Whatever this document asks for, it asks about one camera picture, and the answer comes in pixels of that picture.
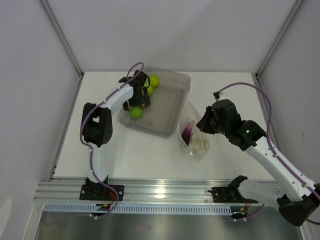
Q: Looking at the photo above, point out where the green custard apple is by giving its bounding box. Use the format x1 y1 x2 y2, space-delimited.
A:
129 106 144 119

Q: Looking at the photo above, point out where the clear dotted zip bag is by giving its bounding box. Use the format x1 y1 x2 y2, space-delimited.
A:
177 101 210 163

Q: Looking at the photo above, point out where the purple eggplant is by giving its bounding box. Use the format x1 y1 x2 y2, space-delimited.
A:
181 121 195 145

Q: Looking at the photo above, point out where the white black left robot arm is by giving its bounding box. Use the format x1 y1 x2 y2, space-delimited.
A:
79 70 152 201

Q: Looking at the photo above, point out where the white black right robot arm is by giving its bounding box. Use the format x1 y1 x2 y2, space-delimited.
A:
196 99 320 227

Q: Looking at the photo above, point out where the grey plastic food bin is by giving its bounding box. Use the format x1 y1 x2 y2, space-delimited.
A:
117 67 191 138

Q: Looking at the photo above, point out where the green lime near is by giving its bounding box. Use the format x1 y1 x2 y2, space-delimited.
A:
141 85 154 96

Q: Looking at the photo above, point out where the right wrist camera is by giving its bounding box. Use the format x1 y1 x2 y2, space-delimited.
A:
213 91 229 102

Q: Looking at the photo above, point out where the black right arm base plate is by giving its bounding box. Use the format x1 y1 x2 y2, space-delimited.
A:
207 186 258 204

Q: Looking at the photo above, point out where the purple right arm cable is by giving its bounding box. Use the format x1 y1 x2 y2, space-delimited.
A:
216 81 320 225

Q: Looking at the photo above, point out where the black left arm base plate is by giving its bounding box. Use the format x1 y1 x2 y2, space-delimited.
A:
79 184 125 201

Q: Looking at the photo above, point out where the aluminium mounting rail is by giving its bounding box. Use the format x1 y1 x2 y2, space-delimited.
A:
33 178 231 205

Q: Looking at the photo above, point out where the white slotted cable duct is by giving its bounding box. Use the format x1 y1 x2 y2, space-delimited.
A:
43 202 233 216

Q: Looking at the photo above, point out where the left aluminium frame post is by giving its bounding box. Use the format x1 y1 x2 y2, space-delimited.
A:
38 0 84 79

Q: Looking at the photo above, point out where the aluminium frame post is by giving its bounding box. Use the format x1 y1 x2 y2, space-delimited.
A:
255 0 307 81
38 0 84 79

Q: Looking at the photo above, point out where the right aluminium frame post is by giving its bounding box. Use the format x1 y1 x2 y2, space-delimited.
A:
255 0 307 81

